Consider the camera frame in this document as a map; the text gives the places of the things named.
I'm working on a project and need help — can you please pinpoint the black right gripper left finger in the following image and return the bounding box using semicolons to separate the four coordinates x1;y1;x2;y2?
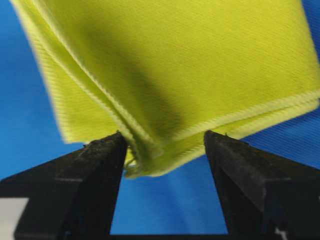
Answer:
0;132;128;240

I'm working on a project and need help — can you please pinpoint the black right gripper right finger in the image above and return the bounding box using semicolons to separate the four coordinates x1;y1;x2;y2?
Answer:
204;130;320;240

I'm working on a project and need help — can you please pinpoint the yellow-green microfiber towel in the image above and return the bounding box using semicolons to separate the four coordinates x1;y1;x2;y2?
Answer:
12;0;320;178

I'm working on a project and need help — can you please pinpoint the blue table cloth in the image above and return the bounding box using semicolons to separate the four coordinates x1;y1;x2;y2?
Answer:
0;0;320;235

